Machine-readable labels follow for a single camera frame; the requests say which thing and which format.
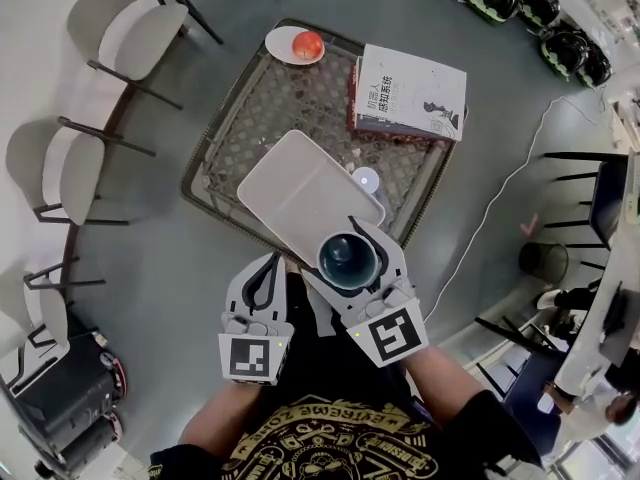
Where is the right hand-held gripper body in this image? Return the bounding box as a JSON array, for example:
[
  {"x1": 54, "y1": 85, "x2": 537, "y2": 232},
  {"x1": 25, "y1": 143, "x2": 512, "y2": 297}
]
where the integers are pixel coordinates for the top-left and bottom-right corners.
[{"x1": 339, "y1": 275, "x2": 430, "y2": 368}]

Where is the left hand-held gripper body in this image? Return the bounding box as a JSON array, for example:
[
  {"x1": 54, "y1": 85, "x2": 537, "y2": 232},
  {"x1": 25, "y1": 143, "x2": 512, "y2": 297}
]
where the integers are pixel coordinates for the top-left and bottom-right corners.
[{"x1": 218, "y1": 311, "x2": 296, "y2": 387}]

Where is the dark teal cup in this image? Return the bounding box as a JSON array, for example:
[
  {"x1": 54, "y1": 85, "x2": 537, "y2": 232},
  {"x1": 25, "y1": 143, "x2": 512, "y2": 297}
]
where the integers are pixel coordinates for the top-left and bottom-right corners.
[{"x1": 317, "y1": 228, "x2": 380, "y2": 291}]

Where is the person's right forearm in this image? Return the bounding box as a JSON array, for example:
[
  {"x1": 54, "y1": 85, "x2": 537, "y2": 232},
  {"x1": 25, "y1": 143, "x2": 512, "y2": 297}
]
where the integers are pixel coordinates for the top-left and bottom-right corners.
[{"x1": 398, "y1": 343, "x2": 485, "y2": 425}]

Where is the person's left forearm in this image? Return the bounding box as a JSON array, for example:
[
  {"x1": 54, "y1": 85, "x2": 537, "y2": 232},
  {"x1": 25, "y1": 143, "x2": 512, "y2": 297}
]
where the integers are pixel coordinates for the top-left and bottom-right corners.
[{"x1": 179, "y1": 378, "x2": 275, "y2": 465}]

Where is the small white round lid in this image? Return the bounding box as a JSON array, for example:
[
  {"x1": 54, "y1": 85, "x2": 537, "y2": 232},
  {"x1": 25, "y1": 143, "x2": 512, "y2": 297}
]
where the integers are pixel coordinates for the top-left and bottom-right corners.
[{"x1": 351, "y1": 166, "x2": 380, "y2": 191}]

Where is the white rectangular tray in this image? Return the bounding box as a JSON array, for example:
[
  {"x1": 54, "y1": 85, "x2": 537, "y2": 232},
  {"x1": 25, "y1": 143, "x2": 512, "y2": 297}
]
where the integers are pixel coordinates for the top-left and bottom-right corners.
[{"x1": 236, "y1": 129, "x2": 387, "y2": 269}]

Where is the black gold print t-shirt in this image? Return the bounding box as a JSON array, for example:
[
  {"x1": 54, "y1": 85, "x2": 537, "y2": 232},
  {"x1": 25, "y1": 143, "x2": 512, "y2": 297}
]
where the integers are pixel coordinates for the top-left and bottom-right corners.
[{"x1": 148, "y1": 390, "x2": 545, "y2": 480}]

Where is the white cover book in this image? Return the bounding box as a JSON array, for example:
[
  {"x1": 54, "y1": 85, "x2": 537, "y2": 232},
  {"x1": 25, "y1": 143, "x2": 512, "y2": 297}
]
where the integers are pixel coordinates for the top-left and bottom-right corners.
[{"x1": 353, "y1": 43, "x2": 468, "y2": 142}]

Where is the rattan glass coffee table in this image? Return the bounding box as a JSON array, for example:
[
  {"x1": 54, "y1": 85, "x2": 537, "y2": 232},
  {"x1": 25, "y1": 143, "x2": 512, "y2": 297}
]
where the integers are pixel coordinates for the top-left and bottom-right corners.
[{"x1": 180, "y1": 17, "x2": 470, "y2": 250}]

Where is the black wheeled case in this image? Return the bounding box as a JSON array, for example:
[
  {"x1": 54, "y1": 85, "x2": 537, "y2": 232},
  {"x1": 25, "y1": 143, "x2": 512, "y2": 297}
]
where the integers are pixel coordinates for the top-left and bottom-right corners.
[{"x1": 9, "y1": 330, "x2": 126, "y2": 474}]

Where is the long white desk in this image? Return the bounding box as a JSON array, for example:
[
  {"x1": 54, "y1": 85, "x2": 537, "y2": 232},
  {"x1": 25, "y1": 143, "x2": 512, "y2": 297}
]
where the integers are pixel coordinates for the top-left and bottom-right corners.
[{"x1": 553, "y1": 92, "x2": 640, "y2": 400}]

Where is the black slatted chair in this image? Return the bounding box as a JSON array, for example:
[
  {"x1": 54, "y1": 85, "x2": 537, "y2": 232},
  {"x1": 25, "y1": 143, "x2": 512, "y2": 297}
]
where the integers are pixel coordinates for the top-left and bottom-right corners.
[{"x1": 542, "y1": 150, "x2": 630, "y2": 270}]

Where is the red apple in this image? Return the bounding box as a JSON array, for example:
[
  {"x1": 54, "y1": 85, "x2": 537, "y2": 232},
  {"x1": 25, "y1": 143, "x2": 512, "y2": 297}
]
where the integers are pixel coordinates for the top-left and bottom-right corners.
[{"x1": 291, "y1": 31, "x2": 325, "y2": 62}]

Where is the white round plate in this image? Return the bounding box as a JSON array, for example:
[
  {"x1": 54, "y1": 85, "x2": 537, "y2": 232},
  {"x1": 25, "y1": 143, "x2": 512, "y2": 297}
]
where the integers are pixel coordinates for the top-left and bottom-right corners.
[{"x1": 264, "y1": 26, "x2": 327, "y2": 66}]

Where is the row of black green helmets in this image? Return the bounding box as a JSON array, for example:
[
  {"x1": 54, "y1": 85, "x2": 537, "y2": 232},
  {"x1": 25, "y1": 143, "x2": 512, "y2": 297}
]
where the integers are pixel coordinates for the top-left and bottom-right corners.
[{"x1": 424, "y1": 0, "x2": 614, "y2": 89}]

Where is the black metal frame chair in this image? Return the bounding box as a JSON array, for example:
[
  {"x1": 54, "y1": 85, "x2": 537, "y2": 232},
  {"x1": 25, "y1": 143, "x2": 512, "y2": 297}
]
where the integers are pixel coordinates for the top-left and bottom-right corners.
[{"x1": 473, "y1": 312, "x2": 572, "y2": 404}]

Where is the white cable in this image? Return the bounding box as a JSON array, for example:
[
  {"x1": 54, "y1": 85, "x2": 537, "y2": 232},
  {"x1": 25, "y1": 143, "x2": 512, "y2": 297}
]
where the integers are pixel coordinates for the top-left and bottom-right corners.
[{"x1": 423, "y1": 95, "x2": 615, "y2": 320}]

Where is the black wire waste bin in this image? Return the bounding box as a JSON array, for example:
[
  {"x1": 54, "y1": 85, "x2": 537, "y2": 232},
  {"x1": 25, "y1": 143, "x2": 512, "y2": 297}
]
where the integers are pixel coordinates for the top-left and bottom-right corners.
[{"x1": 518, "y1": 241, "x2": 570, "y2": 285}]

